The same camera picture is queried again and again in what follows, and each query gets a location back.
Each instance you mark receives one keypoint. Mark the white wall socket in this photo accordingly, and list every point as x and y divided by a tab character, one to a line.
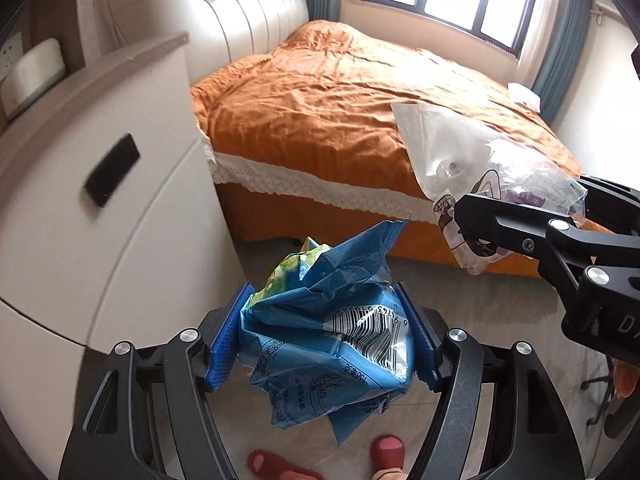
10	55

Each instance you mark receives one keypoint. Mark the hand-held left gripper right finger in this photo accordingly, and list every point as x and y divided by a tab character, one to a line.
421	340

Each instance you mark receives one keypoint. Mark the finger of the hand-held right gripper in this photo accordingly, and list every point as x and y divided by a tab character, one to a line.
500	222
612	207

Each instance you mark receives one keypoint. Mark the person's foot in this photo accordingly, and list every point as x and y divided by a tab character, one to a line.
390	475

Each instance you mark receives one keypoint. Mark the white plastic bag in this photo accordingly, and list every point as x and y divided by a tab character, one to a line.
440	145

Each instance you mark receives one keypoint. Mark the cream padded headboard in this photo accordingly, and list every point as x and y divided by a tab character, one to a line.
240	15

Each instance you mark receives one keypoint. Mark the blue snack bag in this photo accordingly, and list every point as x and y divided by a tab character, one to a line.
310	320

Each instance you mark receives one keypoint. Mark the cream toaster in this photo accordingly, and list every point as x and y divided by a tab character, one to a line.
32	77

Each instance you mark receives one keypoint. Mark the white lace bed skirt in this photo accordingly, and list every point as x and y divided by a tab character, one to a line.
300	180

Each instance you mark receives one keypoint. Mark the black chair base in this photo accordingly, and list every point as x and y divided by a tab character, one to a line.
616	422

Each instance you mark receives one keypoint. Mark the orange bed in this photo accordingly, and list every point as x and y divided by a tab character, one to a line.
325	110

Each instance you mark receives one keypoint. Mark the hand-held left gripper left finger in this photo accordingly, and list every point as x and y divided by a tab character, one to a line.
227	340

